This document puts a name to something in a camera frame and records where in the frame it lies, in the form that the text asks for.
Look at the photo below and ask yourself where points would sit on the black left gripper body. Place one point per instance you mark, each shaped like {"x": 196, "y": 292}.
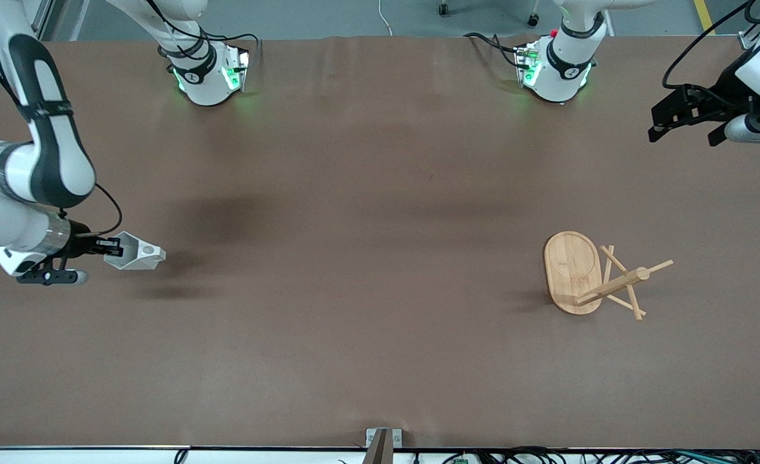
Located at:
{"x": 722, "y": 94}

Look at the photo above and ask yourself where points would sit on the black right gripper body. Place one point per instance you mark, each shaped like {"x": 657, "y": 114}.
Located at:
{"x": 81, "y": 245}

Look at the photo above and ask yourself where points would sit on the white angular faceted cup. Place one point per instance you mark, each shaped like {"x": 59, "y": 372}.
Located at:
{"x": 138, "y": 258}

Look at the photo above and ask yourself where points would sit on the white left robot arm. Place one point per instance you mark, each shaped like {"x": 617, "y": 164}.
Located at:
{"x": 563, "y": 64}

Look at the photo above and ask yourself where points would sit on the wooden cup rack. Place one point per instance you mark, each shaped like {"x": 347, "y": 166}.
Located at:
{"x": 570, "y": 270}

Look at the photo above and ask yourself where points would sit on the small aluminium corner bracket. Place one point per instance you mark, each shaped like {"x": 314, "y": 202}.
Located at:
{"x": 749, "y": 40}

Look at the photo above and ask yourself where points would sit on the aluminium frame post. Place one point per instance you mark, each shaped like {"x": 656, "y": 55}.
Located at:
{"x": 64, "y": 16}

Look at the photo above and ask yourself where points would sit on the metal bracket with post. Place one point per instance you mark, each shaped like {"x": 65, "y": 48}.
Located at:
{"x": 383, "y": 441}

